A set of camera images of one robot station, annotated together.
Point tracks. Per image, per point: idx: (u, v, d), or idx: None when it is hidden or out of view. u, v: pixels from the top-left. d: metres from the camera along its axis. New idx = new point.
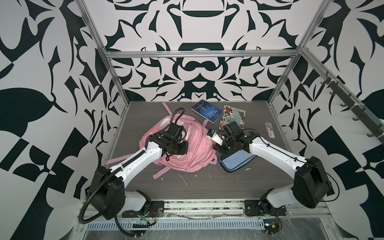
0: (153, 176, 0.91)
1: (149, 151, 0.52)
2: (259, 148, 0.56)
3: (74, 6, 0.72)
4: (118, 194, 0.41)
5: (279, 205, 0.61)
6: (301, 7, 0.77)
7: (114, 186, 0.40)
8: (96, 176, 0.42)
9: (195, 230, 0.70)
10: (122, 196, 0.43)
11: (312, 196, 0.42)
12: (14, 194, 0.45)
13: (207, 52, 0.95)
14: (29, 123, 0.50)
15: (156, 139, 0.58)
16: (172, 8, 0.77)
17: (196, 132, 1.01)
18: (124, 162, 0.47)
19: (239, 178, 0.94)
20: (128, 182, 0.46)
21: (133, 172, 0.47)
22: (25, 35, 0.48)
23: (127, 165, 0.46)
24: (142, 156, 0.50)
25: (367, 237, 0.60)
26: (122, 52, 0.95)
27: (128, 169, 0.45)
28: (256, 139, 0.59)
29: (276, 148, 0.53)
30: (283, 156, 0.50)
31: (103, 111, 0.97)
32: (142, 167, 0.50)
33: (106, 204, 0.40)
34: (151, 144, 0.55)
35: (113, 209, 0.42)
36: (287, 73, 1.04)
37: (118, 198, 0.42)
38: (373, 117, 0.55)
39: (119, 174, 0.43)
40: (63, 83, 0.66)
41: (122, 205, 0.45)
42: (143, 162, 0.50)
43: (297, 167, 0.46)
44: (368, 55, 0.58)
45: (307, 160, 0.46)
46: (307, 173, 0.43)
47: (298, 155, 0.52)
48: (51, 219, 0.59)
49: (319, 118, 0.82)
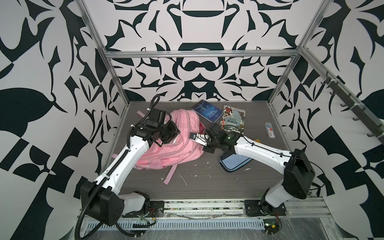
0: (165, 181, 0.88)
1: (133, 148, 0.48)
2: (243, 147, 0.55)
3: (74, 6, 0.72)
4: (111, 203, 0.39)
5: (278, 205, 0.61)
6: (301, 8, 0.77)
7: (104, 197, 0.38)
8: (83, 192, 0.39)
9: (195, 230, 0.70)
10: (117, 203, 0.42)
11: (301, 187, 0.43)
12: (14, 194, 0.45)
13: (207, 52, 0.95)
14: (29, 123, 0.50)
15: (139, 131, 0.52)
16: (172, 8, 0.77)
17: (181, 114, 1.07)
18: (110, 169, 0.43)
19: (239, 178, 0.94)
20: (120, 186, 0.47)
21: (122, 176, 0.44)
22: (25, 35, 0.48)
23: (113, 172, 0.42)
24: (128, 156, 0.46)
25: (367, 237, 0.60)
26: (122, 52, 0.95)
27: (115, 175, 0.42)
28: (241, 139, 0.58)
29: (260, 147, 0.53)
30: (269, 153, 0.50)
31: (103, 111, 0.97)
32: (130, 166, 0.47)
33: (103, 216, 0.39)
34: (132, 139, 0.50)
35: (113, 215, 0.41)
36: (287, 73, 1.04)
37: (113, 205, 0.40)
38: (373, 118, 0.55)
39: (107, 183, 0.40)
40: (63, 83, 0.66)
41: (122, 208, 0.45)
42: (130, 162, 0.46)
43: (284, 163, 0.46)
44: (368, 55, 0.58)
45: (292, 153, 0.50)
46: (292, 166, 0.44)
47: (283, 150, 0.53)
48: (51, 219, 0.59)
49: (319, 118, 0.82)
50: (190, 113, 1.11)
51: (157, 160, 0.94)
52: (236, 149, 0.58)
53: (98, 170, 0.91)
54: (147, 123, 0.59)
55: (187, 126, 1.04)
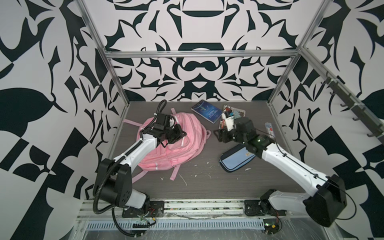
0: (171, 178, 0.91)
1: (146, 141, 0.56)
2: (272, 156, 0.52)
3: (74, 6, 0.72)
4: (126, 180, 0.43)
5: (279, 208, 0.62)
6: (300, 8, 0.77)
7: (122, 172, 0.42)
8: (101, 168, 0.43)
9: (195, 230, 0.70)
10: (129, 184, 0.45)
11: (329, 212, 0.40)
12: (15, 194, 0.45)
13: (207, 52, 0.95)
14: (29, 123, 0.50)
15: (150, 131, 0.61)
16: (172, 8, 0.77)
17: (184, 116, 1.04)
18: (127, 151, 0.50)
19: (239, 178, 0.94)
20: (133, 169, 0.48)
21: (136, 160, 0.49)
22: (25, 35, 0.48)
23: (129, 154, 0.48)
24: (141, 145, 0.53)
25: (367, 237, 0.60)
26: (122, 52, 0.95)
27: (131, 156, 0.48)
28: (272, 145, 0.55)
29: (294, 158, 0.49)
30: (301, 170, 0.46)
31: (103, 111, 0.96)
32: (142, 156, 0.53)
33: (117, 192, 0.42)
34: (145, 135, 0.59)
35: (124, 196, 0.44)
36: (287, 73, 1.04)
37: (127, 185, 0.44)
38: (373, 118, 0.55)
39: (124, 161, 0.46)
40: (63, 84, 0.66)
41: (130, 193, 0.47)
42: (143, 151, 0.53)
43: (317, 185, 0.42)
44: (368, 55, 0.58)
45: (329, 179, 0.43)
46: (328, 191, 0.40)
47: (319, 172, 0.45)
48: (51, 220, 0.59)
49: (319, 118, 0.82)
50: (190, 114, 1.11)
51: (165, 161, 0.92)
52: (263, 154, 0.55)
53: None
54: (154, 126, 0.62)
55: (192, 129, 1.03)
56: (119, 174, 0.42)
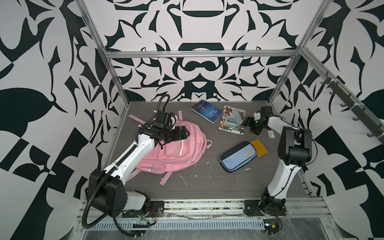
0: (161, 182, 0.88)
1: (141, 144, 0.51)
2: (273, 119, 0.73)
3: (74, 6, 0.72)
4: (118, 193, 0.40)
5: (275, 191, 0.64)
6: (300, 8, 0.77)
7: (112, 186, 0.39)
8: (91, 180, 0.41)
9: (195, 230, 0.70)
10: (123, 194, 0.43)
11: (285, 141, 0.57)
12: (14, 194, 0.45)
13: (207, 52, 0.95)
14: (29, 123, 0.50)
15: (146, 130, 0.56)
16: (172, 8, 0.77)
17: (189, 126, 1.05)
18: (118, 161, 0.46)
19: (239, 178, 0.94)
20: (126, 178, 0.45)
21: (129, 168, 0.46)
22: (25, 35, 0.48)
23: (121, 163, 0.45)
24: (135, 151, 0.49)
25: (367, 237, 0.60)
26: (122, 52, 0.95)
27: (123, 166, 0.44)
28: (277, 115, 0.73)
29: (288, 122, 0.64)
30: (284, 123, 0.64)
31: (103, 111, 0.96)
32: (137, 161, 0.49)
33: (109, 204, 0.40)
34: (141, 136, 0.54)
35: (118, 207, 0.43)
36: (287, 73, 1.04)
37: (120, 195, 0.42)
38: (373, 118, 0.55)
39: (115, 173, 0.42)
40: (63, 83, 0.66)
41: (126, 199, 0.46)
42: (138, 156, 0.49)
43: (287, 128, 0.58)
44: (368, 55, 0.58)
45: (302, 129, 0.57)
46: (291, 130, 0.55)
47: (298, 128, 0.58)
48: (51, 220, 0.59)
49: (319, 118, 0.82)
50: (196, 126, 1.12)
51: (160, 165, 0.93)
52: (268, 120, 0.77)
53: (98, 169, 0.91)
54: (153, 124, 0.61)
55: (193, 141, 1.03)
56: (110, 187, 0.39)
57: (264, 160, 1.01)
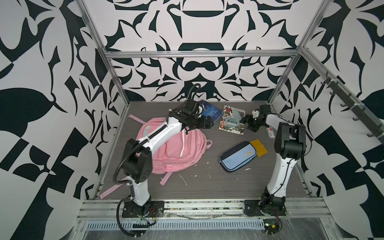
0: (161, 182, 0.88)
1: (170, 125, 0.56)
2: (270, 116, 0.78)
3: (74, 6, 0.72)
4: (147, 162, 0.47)
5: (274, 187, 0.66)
6: (300, 8, 0.77)
7: (143, 155, 0.45)
8: (127, 147, 0.48)
9: (195, 230, 0.70)
10: (150, 165, 0.50)
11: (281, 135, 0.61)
12: (14, 195, 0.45)
13: (207, 52, 0.95)
14: (29, 123, 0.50)
15: (176, 115, 0.61)
16: (172, 8, 0.77)
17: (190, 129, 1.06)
18: (151, 134, 0.52)
19: (239, 178, 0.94)
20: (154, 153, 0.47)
21: (158, 144, 0.52)
22: (25, 35, 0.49)
23: (153, 137, 0.51)
24: (165, 130, 0.54)
25: (367, 237, 0.60)
26: (122, 52, 0.95)
27: (154, 140, 0.50)
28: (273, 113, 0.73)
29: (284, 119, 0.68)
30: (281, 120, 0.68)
31: (103, 111, 0.96)
32: (165, 140, 0.55)
33: (138, 171, 0.47)
34: (171, 118, 0.59)
35: (144, 174, 0.49)
36: (287, 73, 1.04)
37: (147, 166, 0.48)
38: (373, 118, 0.55)
39: (147, 144, 0.48)
40: (63, 84, 0.66)
41: (151, 171, 0.52)
42: (167, 136, 0.55)
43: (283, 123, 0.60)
44: (368, 55, 0.58)
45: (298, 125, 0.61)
46: (287, 125, 0.59)
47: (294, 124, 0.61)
48: (51, 219, 0.59)
49: (319, 118, 0.82)
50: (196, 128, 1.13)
51: (160, 165, 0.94)
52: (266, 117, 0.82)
53: (98, 170, 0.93)
54: (182, 110, 0.63)
55: (193, 142, 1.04)
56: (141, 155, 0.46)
57: (264, 160, 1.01)
